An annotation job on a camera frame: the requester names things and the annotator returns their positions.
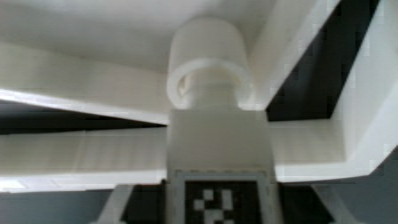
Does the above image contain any white square tabletop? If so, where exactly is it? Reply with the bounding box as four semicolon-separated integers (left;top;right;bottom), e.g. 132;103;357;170
0;0;341;124

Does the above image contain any white obstacle fence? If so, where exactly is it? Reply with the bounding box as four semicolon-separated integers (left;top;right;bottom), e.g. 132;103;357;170
0;0;398;194

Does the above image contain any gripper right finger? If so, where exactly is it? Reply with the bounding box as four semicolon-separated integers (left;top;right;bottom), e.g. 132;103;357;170
279;184;354;224

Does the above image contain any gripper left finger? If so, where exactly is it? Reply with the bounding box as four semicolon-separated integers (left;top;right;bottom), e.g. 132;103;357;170
89;183;166;224

